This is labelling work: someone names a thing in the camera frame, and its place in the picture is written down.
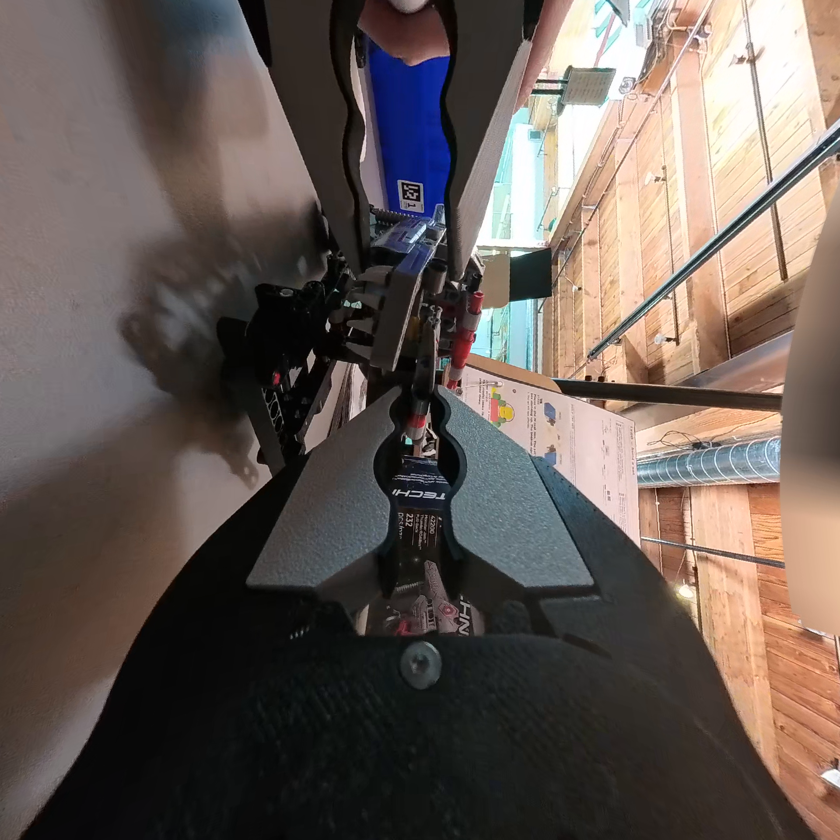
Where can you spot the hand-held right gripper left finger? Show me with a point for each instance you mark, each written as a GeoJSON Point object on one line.
{"type": "Point", "coordinates": [315, 512]}

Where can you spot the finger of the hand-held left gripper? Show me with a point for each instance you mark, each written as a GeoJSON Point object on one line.
{"type": "Point", "coordinates": [479, 164]}
{"type": "Point", "coordinates": [315, 131]}

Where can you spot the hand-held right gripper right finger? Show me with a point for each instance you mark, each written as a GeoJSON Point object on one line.
{"type": "Point", "coordinates": [518, 512]}

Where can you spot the toy brick truck model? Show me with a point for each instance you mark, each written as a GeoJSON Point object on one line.
{"type": "Point", "coordinates": [394, 289]}

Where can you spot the person's left hand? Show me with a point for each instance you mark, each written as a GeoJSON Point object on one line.
{"type": "Point", "coordinates": [403, 33]}

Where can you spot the blue plastic bin with tag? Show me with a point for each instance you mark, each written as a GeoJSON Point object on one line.
{"type": "Point", "coordinates": [407, 131]}

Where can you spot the instruction sign board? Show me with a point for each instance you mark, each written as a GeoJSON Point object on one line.
{"type": "Point", "coordinates": [577, 446]}

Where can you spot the black toy set box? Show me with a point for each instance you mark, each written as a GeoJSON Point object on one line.
{"type": "Point", "coordinates": [420, 499]}

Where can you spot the black pole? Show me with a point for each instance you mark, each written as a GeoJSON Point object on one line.
{"type": "Point", "coordinates": [656, 394]}

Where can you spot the silver ventilation duct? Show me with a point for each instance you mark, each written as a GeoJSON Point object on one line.
{"type": "Point", "coordinates": [709, 463]}

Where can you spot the black ceiling rail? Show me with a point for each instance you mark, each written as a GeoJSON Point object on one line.
{"type": "Point", "coordinates": [722, 229]}

